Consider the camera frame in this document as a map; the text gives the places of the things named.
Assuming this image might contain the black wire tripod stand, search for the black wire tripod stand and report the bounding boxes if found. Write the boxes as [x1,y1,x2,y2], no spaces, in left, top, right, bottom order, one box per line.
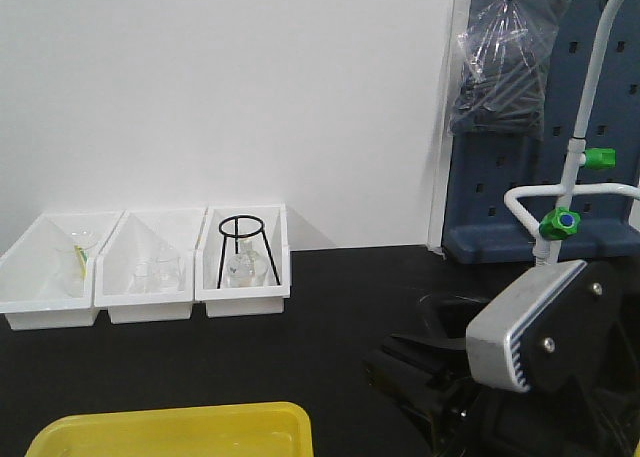
[216,214,281,289]

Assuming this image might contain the yellow plastic tray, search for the yellow plastic tray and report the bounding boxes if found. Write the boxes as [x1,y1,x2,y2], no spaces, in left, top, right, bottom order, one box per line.
[26,402,314,456]

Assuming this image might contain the clear bag of black pegs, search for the clear bag of black pegs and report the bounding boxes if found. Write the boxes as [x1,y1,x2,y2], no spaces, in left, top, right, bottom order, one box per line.
[449,0,572,140]

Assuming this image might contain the left white storage bin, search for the left white storage bin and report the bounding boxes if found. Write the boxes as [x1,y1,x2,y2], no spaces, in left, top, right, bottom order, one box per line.
[1,211,123,331]

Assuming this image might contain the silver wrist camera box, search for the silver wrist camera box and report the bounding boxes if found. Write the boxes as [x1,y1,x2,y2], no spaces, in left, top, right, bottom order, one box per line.
[465,260,586,393]

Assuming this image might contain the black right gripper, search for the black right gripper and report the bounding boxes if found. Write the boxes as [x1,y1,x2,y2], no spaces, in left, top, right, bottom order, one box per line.
[363,292,639,456]

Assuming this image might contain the glass flask in right bin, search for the glass flask in right bin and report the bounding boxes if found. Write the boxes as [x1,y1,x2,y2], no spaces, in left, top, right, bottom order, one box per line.
[226,240,268,288]

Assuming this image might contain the middle white storage bin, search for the middle white storage bin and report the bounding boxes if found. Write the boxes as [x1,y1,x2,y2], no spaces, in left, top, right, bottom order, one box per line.
[94,208,206,324]

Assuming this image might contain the white lab faucet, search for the white lab faucet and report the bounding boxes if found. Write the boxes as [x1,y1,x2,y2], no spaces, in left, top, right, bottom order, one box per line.
[503,0,639,266]

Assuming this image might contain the glass funnel in left bin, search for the glass funnel in left bin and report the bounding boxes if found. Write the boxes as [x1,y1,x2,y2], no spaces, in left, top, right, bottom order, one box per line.
[54,229,98,298]

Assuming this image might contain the right white storage bin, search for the right white storage bin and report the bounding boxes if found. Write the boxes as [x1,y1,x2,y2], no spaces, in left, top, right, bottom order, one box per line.
[194,204,291,318]

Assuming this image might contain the glass beakers in middle bin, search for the glass beakers in middle bin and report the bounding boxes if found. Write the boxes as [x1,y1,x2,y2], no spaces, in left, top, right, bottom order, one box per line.
[129,247,182,294]

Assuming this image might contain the blue pegboard drying rack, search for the blue pegboard drying rack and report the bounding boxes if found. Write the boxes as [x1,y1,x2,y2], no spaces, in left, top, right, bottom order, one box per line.
[442,0,639,264]

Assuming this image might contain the white storage bin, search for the white storage bin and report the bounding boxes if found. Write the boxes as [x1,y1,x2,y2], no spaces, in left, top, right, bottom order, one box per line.
[94,208,206,324]
[1,211,123,331]
[194,204,291,318]

